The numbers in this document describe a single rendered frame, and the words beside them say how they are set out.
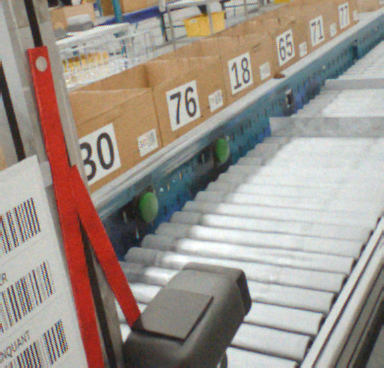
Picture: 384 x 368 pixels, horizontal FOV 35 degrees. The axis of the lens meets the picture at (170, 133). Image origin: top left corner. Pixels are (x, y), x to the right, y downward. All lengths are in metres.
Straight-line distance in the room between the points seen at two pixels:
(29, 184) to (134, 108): 1.11
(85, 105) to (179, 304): 1.26
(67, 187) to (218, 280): 0.16
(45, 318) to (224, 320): 0.15
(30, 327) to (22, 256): 0.05
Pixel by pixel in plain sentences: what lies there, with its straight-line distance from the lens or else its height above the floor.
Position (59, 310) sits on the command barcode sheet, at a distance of 0.43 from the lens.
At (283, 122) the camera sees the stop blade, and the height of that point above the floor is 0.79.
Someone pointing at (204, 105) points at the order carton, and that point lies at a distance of 1.79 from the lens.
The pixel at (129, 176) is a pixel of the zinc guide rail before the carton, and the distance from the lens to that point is 1.42.
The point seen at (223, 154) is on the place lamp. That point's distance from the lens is 1.72.
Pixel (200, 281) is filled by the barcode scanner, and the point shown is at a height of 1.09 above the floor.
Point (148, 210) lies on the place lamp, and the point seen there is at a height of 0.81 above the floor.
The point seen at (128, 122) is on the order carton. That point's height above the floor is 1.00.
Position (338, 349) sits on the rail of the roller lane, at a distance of 1.02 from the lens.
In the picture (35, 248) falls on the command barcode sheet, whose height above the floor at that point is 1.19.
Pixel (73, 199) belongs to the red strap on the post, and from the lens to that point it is 0.42.
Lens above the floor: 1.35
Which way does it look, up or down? 15 degrees down
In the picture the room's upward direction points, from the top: 10 degrees counter-clockwise
